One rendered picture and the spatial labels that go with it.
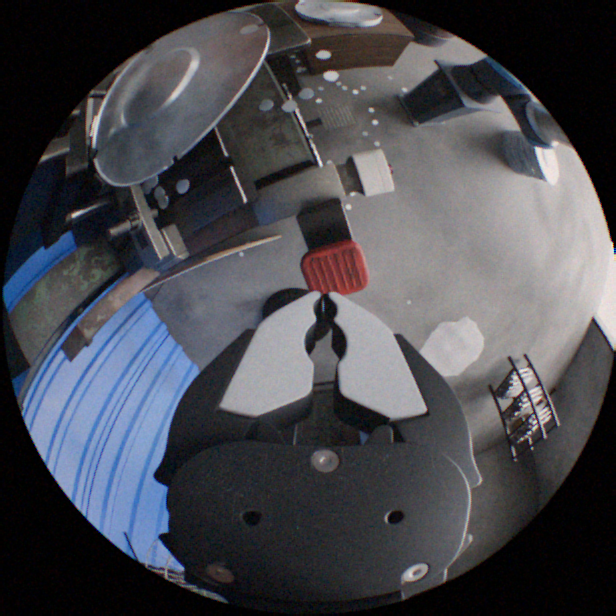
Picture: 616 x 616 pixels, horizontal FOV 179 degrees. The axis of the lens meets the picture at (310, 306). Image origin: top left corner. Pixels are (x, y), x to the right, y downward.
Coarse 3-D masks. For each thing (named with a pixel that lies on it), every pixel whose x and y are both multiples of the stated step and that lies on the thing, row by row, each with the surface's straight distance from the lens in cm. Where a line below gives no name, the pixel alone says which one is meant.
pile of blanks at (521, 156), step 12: (504, 132) 147; (516, 132) 140; (504, 144) 141; (516, 144) 134; (528, 144) 129; (516, 156) 135; (528, 156) 130; (516, 168) 142; (528, 168) 134; (540, 168) 126; (540, 180) 138
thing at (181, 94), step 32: (192, 32) 37; (224, 32) 32; (256, 32) 29; (128, 64) 45; (160, 64) 34; (192, 64) 29; (224, 64) 27; (256, 64) 25; (128, 96) 36; (160, 96) 29; (192, 96) 26; (224, 96) 24; (96, 128) 43; (128, 128) 33; (160, 128) 28; (192, 128) 24; (96, 160) 40; (128, 160) 31; (160, 160) 26
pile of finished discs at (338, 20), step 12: (312, 0) 105; (324, 0) 105; (336, 0) 106; (300, 12) 95; (312, 12) 94; (324, 12) 94; (336, 12) 94; (348, 12) 95; (360, 12) 97; (372, 12) 99; (324, 24) 91; (336, 24) 89; (348, 24) 89; (360, 24) 90; (372, 24) 94
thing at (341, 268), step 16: (304, 256) 23; (320, 256) 23; (336, 256) 23; (352, 256) 23; (304, 272) 24; (320, 272) 24; (336, 272) 24; (352, 272) 24; (368, 272) 24; (320, 288) 25; (336, 288) 25; (352, 288) 25
